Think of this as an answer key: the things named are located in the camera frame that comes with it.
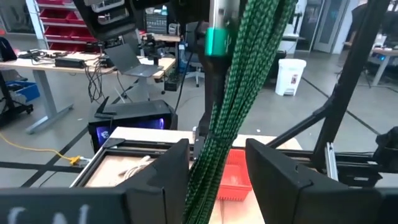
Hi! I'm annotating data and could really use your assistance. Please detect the white trash bin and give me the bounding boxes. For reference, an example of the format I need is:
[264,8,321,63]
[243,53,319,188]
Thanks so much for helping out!
[275,58,307,96]

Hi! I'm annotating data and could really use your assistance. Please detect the black computer tower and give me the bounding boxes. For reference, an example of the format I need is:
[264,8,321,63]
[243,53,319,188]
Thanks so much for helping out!
[88,96,178,153]

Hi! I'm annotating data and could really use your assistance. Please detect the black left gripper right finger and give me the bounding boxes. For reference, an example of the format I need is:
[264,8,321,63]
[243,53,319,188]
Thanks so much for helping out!
[245,138,382,224]

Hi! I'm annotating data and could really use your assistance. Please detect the black flat electronics box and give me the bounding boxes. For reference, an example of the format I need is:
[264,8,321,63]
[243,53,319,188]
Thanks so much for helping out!
[54,57,86,69]

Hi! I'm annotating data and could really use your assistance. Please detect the wooden desk grey legs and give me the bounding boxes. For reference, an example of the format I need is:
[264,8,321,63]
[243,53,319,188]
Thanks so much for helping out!
[368,46,398,86]
[0,49,177,135]

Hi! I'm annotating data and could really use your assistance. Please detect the grey office chair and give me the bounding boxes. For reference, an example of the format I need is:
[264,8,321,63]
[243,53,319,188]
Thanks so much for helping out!
[183,21,208,88]

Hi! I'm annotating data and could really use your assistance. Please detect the blue plastic crate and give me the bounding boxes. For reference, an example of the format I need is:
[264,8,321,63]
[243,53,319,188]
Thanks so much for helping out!
[6,80,40,103]

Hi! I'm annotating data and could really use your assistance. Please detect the shelf with red bins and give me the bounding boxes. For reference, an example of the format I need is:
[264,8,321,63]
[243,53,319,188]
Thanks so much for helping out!
[26,0,100,52]

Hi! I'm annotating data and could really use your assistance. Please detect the grey open laptop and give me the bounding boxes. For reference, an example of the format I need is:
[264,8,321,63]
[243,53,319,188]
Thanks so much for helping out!
[104,43,165,78]

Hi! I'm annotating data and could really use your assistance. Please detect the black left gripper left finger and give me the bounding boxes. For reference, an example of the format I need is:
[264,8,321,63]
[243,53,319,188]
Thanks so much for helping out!
[116,138,190,224]

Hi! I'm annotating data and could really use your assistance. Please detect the black aluminium rig frame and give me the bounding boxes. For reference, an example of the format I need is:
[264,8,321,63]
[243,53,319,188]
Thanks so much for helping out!
[70,0,398,190]

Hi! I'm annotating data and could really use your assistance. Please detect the yellow extension cord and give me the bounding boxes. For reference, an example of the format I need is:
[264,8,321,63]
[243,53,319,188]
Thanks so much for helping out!
[0,132,91,166]

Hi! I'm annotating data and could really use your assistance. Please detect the beige USB cable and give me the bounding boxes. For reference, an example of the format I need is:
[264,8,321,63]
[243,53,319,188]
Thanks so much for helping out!
[117,154,154,182]

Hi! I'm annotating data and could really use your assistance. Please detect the orange plastic basket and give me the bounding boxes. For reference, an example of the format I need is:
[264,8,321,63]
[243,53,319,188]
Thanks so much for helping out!
[216,148,253,202]

